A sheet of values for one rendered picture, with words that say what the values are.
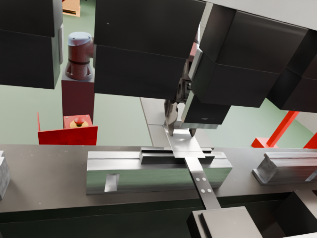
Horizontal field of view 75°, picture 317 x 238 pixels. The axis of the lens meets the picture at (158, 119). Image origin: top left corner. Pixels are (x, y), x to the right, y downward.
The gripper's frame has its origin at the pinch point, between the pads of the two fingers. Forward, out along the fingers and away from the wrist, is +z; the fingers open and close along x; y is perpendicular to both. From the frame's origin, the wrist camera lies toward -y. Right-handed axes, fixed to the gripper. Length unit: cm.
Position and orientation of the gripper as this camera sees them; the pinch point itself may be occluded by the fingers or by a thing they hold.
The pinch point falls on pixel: (181, 132)
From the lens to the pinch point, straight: 60.0
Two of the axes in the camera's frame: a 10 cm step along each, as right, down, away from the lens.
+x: 9.5, 0.5, 3.1
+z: -0.3, 10.0, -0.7
